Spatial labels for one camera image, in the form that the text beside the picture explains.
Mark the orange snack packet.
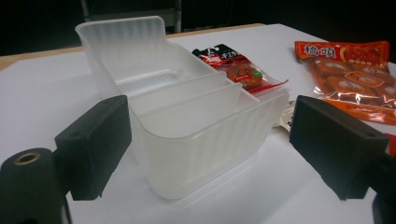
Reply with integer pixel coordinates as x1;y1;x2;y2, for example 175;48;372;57
293;40;396;127

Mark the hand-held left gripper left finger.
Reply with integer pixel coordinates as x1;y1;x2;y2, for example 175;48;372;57
54;94;133;202

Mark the translucent plastic container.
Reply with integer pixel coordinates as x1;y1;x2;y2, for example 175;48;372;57
75;15;290;200

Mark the red and black snack packet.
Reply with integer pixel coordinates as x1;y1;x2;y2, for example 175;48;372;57
191;43;289;94

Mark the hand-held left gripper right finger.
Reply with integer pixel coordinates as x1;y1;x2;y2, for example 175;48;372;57
289;94;390;201

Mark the white table mat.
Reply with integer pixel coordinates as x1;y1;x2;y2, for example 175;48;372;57
0;22;396;224

